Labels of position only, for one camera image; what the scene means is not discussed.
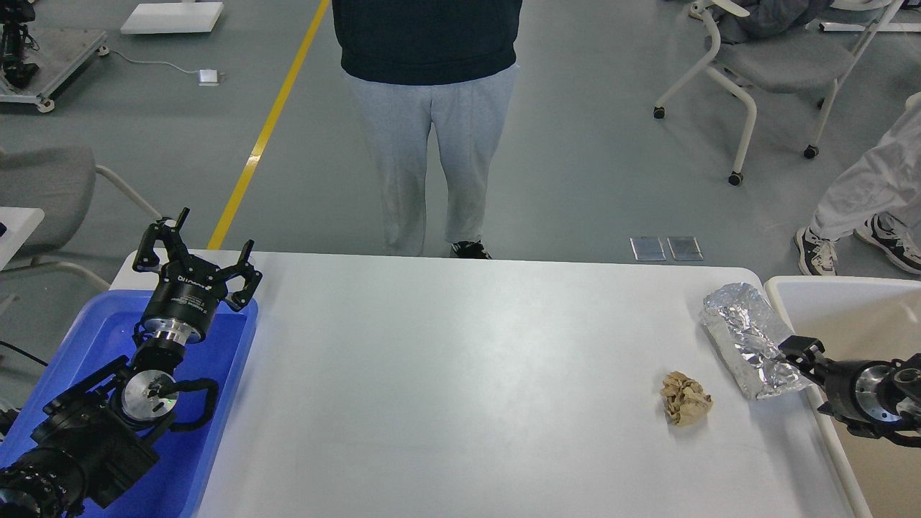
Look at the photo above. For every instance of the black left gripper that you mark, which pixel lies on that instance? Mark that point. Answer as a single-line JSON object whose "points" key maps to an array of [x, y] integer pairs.
{"points": [[183, 296]]}

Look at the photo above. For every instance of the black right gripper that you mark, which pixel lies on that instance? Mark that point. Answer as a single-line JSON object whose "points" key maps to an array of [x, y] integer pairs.
{"points": [[857, 392]]}

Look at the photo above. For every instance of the aluminium foil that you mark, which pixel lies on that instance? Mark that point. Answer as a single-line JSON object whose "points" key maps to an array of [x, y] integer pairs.
{"points": [[747, 332]]}

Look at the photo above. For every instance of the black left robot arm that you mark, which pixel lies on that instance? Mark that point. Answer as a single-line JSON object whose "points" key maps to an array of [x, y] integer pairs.
{"points": [[97, 437]]}

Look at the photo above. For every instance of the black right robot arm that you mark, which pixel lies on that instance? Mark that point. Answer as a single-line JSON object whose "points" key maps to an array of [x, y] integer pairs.
{"points": [[905, 381]]}

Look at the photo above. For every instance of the crumpled brown paper ball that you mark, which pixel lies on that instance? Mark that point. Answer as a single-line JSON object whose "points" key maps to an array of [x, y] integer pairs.
{"points": [[684, 399]]}

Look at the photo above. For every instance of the right metal floor plate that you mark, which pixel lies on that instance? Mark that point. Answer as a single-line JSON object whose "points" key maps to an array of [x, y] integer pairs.
{"points": [[685, 248]]}

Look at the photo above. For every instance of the metal floor plate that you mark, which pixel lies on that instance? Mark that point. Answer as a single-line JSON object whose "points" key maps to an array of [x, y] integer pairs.
{"points": [[647, 249], [685, 248]]}

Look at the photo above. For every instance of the grey chair at left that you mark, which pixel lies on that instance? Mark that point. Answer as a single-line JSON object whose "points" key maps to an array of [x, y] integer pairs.
{"points": [[60, 181]]}

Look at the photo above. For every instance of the person in white trousers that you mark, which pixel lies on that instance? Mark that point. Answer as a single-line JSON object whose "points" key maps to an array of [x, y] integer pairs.
{"points": [[877, 199]]}

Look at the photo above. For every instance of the small white power box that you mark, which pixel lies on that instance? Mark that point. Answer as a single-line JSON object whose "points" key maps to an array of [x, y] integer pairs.
{"points": [[208, 77]]}

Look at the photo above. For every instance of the left metal floor plate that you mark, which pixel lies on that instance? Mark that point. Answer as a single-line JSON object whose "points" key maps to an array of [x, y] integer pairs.
{"points": [[647, 249]]}

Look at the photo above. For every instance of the white side table corner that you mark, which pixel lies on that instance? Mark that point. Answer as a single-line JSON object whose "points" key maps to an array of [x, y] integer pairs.
{"points": [[20, 223]]}

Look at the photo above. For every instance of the white flat board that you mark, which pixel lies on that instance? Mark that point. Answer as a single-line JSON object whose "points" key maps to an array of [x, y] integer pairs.
{"points": [[173, 18]]}

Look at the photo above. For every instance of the grey wheeled platform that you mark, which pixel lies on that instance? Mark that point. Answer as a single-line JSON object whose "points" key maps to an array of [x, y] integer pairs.
{"points": [[60, 52]]}

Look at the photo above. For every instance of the grey white office chair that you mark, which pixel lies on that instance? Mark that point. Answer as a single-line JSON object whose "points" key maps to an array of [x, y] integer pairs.
{"points": [[798, 60]]}

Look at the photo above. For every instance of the black robot on platform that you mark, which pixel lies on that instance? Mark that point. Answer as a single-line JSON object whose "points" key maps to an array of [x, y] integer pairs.
{"points": [[15, 37]]}

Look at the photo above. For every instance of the standing person grey trousers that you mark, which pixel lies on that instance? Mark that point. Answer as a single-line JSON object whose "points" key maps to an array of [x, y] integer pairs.
{"points": [[420, 69]]}

